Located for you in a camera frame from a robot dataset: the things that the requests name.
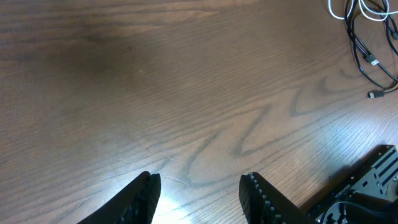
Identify long black usb cable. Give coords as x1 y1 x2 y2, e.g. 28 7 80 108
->
343 0 398 91

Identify white usb cable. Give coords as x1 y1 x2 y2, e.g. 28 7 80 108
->
328 0 398 22

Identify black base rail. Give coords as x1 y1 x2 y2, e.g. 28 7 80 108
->
307 145 397 223

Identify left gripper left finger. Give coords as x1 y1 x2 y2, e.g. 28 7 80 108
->
78 171 161 224

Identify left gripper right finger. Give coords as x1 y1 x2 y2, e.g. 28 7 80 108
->
239 172 317 224

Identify short black usb cable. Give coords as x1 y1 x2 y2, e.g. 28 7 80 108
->
367 0 398 100

